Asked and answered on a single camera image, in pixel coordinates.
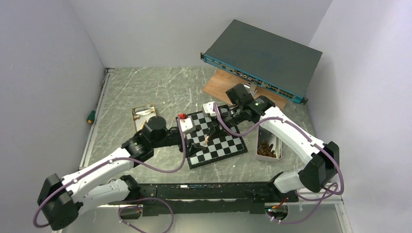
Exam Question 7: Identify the orange green screwdriver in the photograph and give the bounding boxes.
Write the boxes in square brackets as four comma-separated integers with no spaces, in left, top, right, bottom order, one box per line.
[86,110,96,124]

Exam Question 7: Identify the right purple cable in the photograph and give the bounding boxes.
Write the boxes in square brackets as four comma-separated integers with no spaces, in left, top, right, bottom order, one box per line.
[213,102,345,225]

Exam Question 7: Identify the black and white chessboard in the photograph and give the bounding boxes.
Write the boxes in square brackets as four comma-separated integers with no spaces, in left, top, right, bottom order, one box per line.
[185,111,248,169]

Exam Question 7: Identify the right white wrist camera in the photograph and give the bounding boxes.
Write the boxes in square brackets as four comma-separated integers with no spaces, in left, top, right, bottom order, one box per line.
[202,101,217,117]

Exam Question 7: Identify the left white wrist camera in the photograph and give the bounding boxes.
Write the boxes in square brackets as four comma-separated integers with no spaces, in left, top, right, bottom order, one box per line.
[178,114,196,134]

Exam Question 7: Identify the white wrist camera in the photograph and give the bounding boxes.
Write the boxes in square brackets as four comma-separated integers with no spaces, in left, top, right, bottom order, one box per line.
[202,101,217,117]
[178,114,196,134]

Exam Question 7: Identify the white tray with dark pieces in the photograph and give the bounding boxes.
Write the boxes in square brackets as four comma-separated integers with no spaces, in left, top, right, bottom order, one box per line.
[255,126,282,162]

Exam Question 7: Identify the purple cable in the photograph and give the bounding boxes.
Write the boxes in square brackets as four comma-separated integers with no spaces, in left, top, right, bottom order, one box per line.
[33,120,188,233]
[213,102,345,225]

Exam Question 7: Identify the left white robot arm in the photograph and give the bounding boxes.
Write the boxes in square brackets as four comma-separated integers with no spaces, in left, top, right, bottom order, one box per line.
[32,115,207,231]

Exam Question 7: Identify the silver metal stand bracket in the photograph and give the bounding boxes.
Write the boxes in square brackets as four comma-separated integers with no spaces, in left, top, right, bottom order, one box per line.
[243,83,257,96]

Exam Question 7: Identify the gold tin tray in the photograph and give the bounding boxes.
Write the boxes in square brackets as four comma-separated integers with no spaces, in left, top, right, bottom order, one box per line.
[132,104,157,132]

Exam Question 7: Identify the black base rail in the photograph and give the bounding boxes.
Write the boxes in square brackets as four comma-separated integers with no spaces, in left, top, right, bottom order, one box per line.
[112,182,299,216]

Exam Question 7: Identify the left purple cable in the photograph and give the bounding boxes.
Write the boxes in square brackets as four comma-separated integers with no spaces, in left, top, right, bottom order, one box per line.
[33,120,188,233]

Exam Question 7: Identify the light wooden bishop piece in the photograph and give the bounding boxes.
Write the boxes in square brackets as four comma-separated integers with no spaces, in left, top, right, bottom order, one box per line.
[202,135,209,145]

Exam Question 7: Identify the dark grey network switch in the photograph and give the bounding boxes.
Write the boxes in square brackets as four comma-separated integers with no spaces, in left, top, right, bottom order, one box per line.
[200,19,323,105]

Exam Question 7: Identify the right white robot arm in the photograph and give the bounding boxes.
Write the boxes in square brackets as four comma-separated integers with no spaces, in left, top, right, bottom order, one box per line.
[203,84,344,201]

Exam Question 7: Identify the wooden board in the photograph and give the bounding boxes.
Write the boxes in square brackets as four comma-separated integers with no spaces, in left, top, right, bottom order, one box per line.
[202,69,287,110]

